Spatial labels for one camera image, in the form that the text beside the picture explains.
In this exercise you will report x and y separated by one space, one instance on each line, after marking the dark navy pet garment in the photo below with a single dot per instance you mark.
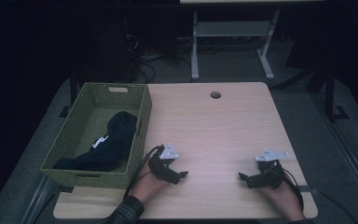
112 146

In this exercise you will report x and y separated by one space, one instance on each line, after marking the person's left hand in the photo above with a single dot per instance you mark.
149 186

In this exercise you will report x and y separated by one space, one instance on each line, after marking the white metal desk frame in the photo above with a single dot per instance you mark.
230 28

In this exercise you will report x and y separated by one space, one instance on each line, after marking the black metal stand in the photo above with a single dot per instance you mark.
331 93

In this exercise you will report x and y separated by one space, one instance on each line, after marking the green woven basket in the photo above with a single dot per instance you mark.
74 146

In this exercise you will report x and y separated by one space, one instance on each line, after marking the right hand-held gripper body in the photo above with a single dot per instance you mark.
270 177

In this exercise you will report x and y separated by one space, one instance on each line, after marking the person's right hand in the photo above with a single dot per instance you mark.
284 199

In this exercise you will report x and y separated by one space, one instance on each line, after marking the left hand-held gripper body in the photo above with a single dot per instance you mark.
163 169

